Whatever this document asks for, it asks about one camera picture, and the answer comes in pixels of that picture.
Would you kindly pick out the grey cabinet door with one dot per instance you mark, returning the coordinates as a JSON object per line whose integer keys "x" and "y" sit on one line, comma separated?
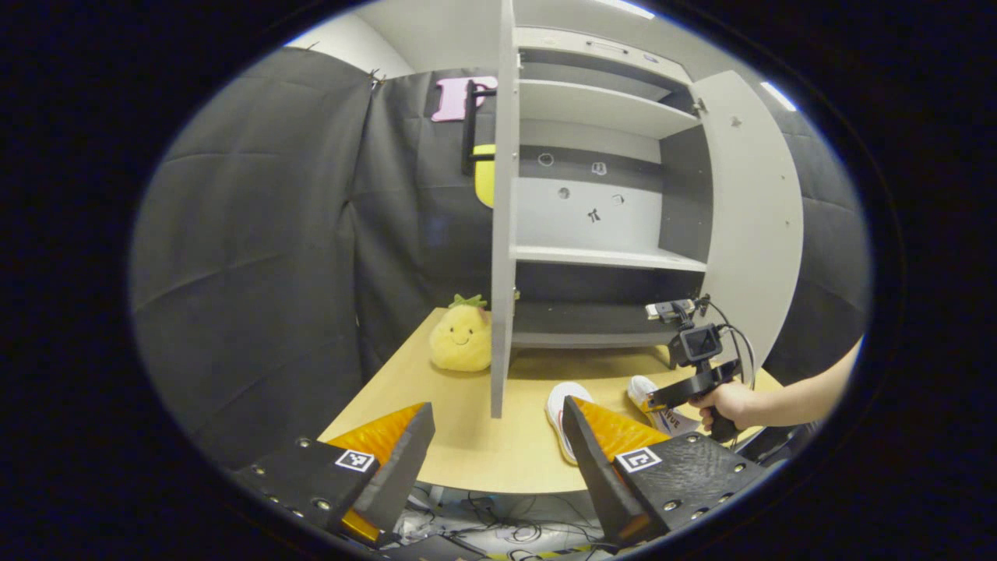
{"x": 755, "y": 218}
{"x": 505, "y": 234}

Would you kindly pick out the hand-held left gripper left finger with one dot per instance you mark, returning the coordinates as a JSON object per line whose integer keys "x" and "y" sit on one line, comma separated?
{"x": 397, "y": 475}

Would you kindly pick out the metal door hinge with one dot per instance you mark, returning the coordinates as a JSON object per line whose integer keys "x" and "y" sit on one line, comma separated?
{"x": 699, "y": 107}

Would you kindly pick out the white canvas shoe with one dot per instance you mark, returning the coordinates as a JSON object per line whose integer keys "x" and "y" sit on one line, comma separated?
{"x": 662, "y": 417}
{"x": 562, "y": 405}

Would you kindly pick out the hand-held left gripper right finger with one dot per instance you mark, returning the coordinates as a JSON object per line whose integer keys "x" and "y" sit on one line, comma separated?
{"x": 596, "y": 475}

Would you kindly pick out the grey shoe cabinet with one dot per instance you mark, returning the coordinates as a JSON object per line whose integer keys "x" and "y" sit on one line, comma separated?
{"x": 600, "y": 105}

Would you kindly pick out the yellow pineapple plush toy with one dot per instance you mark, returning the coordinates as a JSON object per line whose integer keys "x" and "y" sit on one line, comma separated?
{"x": 459, "y": 339}

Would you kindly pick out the ceiling light panel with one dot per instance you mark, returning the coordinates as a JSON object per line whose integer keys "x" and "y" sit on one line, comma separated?
{"x": 777, "y": 96}
{"x": 627, "y": 8}

